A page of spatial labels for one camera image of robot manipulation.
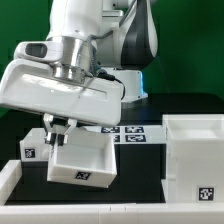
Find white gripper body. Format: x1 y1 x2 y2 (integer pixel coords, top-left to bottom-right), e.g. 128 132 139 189
0 59 122 126

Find white drawer cabinet box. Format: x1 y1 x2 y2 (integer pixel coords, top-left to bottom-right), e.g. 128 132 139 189
162 114 224 203

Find white marker sheet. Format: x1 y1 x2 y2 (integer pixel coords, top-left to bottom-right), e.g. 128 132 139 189
86 125 166 144

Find white drawer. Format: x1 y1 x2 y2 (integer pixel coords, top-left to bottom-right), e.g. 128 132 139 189
47 129 117 188
20 128 51 162

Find white fence rail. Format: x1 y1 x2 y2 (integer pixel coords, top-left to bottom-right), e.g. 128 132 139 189
0 203 224 224
0 160 22 206

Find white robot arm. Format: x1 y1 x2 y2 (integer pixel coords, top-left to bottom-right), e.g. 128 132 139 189
0 0 158 146

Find white left fence rail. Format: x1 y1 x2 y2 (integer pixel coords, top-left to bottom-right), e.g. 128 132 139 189
0 160 22 206

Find white front fence rail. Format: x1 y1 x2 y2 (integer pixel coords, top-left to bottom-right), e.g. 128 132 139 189
0 203 224 224

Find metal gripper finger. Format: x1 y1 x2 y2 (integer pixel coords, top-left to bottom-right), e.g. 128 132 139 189
43 113 57 144
57 118 77 146

